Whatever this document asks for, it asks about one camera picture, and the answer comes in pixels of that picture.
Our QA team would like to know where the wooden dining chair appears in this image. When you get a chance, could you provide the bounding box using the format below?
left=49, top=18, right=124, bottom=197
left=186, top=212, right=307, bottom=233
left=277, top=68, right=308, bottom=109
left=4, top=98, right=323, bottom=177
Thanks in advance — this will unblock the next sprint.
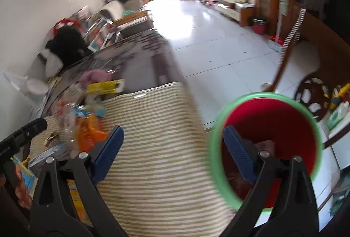
left=260, top=8, right=350, bottom=149

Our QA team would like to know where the pink plastic bag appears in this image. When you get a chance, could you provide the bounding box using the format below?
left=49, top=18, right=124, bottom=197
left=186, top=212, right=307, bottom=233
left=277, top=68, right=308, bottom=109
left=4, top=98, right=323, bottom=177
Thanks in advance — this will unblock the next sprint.
left=78, top=69, right=115, bottom=86

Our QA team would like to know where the wooden tv cabinet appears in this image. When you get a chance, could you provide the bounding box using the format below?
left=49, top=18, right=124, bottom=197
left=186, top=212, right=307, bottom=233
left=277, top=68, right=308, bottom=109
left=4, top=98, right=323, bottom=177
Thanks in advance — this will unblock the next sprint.
left=201, top=0, right=256, bottom=27

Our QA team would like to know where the red white dustpan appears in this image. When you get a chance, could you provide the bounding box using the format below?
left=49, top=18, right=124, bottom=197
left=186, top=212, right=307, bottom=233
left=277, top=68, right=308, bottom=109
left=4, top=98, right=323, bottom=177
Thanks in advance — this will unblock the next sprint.
left=268, top=35, right=284, bottom=52

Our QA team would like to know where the small blue card box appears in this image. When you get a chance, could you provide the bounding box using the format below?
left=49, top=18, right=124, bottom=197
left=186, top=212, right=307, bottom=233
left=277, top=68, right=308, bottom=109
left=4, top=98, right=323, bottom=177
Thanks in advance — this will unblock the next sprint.
left=29, top=143, right=69, bottom=168

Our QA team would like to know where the clear plastic bottle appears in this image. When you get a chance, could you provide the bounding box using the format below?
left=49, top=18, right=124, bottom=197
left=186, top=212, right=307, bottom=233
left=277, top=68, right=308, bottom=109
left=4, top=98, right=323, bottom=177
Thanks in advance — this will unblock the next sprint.
left=52, top=83, right=85, bottom=158

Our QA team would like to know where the white pillow bag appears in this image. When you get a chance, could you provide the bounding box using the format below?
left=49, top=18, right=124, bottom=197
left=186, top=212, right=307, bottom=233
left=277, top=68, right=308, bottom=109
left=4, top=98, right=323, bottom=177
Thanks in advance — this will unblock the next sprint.
left=40, top=49, right=63, bottom=79

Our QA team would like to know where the orange blue snack bag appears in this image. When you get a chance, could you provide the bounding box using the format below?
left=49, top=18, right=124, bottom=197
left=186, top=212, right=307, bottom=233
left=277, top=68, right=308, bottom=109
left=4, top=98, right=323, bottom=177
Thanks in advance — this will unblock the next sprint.
left=73, top=106, right=108, bottom=152

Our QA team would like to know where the black clothes pile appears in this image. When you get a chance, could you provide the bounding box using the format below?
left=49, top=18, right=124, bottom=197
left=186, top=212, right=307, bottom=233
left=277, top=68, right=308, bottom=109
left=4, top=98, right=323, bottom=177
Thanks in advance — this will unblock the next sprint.
left=46, top=26, right=92, bottom=69

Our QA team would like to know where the patterned grey table cloth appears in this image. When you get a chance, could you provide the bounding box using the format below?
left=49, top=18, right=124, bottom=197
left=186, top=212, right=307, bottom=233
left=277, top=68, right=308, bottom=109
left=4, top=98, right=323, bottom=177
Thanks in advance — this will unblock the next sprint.
left=42, top=28, right=184, bottom=117

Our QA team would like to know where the yellow snack box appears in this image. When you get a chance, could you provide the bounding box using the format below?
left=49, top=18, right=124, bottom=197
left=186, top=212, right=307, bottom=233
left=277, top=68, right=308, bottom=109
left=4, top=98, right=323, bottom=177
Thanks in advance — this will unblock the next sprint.
left=87, top=79, right=125, bottom=95

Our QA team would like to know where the striped beige table mat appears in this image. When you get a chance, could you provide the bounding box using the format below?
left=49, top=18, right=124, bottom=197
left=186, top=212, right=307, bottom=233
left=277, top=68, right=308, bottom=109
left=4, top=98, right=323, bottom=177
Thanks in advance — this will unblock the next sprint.
left=29, top=81, right=236, bottom=237

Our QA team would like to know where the wooden sofa bench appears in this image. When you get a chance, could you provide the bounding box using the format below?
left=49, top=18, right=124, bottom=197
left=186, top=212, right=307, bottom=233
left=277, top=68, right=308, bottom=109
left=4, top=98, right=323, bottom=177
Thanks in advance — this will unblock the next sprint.
left=99, top=0, right=154, bottom=39

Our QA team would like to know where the small red waste bin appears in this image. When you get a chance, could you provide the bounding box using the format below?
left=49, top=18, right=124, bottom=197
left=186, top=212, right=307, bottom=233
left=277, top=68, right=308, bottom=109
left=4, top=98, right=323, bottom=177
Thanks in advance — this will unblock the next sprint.
left=252, top=18, right=267, bottom=35

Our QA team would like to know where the red bin green rim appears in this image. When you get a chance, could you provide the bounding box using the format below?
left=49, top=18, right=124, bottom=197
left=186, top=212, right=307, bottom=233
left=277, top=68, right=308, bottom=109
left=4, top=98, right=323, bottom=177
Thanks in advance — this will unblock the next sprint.
left=208, top=92, right=323, bottom=210

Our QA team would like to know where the white desk fan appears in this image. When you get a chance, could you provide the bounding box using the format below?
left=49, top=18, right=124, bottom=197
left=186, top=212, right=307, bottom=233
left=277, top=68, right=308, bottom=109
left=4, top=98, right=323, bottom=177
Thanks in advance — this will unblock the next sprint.
left=1, top=72, right=49, bottom=105

